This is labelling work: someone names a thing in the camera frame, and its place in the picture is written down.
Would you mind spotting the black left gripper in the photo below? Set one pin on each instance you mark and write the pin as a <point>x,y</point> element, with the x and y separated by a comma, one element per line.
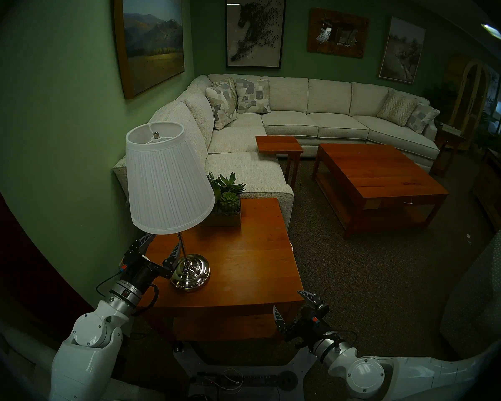
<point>140,272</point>

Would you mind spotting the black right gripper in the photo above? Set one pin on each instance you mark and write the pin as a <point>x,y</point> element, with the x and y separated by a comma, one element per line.
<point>307,331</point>

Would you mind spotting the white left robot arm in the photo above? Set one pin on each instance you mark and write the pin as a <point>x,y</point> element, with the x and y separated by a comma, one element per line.
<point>87,354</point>

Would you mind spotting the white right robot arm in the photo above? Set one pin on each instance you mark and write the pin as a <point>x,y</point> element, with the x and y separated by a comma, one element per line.
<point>367,375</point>

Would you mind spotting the white shade chrome table lamp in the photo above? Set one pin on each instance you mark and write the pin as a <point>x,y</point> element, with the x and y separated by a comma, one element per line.
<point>167,183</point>

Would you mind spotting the succulent plants in planter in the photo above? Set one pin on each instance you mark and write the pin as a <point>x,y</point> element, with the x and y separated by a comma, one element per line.
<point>227,199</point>

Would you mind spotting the grey patchwork throw pillow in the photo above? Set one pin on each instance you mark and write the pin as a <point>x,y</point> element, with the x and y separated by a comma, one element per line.
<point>422,118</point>
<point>253,96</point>
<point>220,107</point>

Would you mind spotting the large wooden coffee table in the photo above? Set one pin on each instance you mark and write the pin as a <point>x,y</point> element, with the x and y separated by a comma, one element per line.
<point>378,172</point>

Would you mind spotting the small wooden side table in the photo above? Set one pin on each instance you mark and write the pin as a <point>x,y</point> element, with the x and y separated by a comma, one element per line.
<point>277,144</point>

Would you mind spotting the striped beige throw pillow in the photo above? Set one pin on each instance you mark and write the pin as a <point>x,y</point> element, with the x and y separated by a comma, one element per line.
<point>232,87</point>
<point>396,107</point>

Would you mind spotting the dotted grey armchair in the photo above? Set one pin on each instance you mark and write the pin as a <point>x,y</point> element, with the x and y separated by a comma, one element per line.
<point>484,291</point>

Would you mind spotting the framed mountain landscape painting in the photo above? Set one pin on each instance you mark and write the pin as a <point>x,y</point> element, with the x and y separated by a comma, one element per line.
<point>152,41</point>

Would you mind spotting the cream sectional sofa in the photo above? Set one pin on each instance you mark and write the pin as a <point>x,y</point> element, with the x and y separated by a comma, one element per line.
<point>325,97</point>

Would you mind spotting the dark wooden end table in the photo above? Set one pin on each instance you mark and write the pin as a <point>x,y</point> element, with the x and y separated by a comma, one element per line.
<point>446,140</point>

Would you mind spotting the wooden console cabinet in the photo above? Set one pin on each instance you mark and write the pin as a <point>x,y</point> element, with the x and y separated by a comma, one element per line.
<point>494,191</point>

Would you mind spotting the black framed horse artwork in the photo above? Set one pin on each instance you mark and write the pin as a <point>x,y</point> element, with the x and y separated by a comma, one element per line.
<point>255,30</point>

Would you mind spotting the rustic wood framed mirror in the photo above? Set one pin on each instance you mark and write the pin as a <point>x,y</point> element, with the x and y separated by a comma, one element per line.
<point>315,34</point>

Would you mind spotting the arched wooden display cabinet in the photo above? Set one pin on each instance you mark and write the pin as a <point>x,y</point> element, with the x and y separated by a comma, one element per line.
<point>467,101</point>

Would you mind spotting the framed tree landscape painting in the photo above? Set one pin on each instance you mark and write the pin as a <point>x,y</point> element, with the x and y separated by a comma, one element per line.
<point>402,49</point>

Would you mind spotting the ceiling light fixture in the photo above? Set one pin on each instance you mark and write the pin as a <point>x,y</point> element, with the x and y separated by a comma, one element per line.
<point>493,31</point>

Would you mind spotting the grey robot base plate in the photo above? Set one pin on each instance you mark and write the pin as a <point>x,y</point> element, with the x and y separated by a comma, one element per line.
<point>196,362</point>

